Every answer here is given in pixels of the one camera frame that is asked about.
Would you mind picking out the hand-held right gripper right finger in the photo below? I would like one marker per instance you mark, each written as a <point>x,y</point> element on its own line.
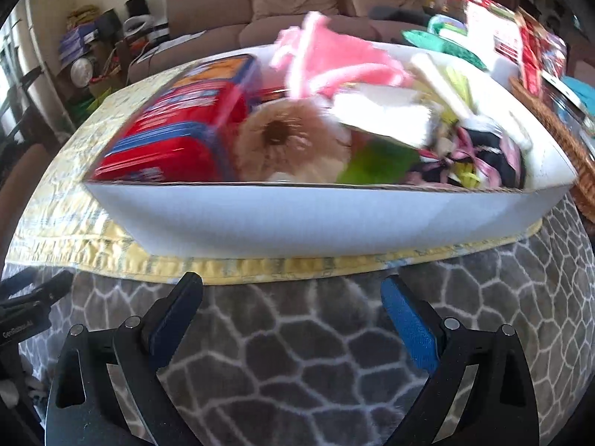
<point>411,330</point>

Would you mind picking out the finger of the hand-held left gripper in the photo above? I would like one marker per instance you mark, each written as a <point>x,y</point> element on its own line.
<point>16,281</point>
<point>46,290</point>

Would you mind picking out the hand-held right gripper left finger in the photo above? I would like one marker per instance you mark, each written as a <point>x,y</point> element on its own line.
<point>172,325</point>

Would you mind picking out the white cardboard box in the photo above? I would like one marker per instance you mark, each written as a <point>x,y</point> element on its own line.
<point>279,223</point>

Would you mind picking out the black pink patterned cloth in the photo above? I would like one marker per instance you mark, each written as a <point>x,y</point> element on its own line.
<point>483,153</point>

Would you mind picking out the small doll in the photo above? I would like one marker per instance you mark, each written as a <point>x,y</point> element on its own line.
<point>288,139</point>

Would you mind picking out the pink fluffy cloth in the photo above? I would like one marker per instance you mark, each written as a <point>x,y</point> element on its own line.
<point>334,60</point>

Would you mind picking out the yellow checked tablecloth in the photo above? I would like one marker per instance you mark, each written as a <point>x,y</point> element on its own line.
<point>69,223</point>

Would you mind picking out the grey patterned blanket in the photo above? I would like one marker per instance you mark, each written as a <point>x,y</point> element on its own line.
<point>297,357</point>

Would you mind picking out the green and white toy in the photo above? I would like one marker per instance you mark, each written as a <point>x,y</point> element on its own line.
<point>376,165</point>

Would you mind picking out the green plastic bag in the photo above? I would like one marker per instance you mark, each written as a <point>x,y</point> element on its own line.
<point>86,107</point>

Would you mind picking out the red snack packet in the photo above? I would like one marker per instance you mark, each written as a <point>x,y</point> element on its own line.
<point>176,125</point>

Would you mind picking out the white tissue pack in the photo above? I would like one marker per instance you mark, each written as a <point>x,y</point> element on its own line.
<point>381,116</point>

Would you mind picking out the wicker basket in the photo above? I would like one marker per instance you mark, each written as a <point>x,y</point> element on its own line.
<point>558,139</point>

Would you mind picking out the purple cardboard box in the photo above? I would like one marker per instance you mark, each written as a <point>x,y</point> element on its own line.
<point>79,44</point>

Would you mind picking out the green packet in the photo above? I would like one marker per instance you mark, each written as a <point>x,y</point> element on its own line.
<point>446,49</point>

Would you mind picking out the turquoise cloth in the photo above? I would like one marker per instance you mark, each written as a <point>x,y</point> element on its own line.
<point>578,95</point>

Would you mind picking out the white paper sheet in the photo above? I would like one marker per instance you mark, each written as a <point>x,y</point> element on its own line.
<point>190,37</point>

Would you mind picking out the black speaker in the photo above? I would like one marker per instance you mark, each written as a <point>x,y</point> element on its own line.
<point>135,5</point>

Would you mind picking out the red snack bag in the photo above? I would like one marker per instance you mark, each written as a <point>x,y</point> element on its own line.
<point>541,51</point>

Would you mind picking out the purple plastic bowl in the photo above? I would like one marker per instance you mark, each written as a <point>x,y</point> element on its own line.
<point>444,22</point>

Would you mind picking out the white and red packet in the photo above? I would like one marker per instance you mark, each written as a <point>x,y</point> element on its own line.
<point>492,28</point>

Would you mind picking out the brown fabric sofa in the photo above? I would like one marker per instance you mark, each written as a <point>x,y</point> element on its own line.
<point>209,4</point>

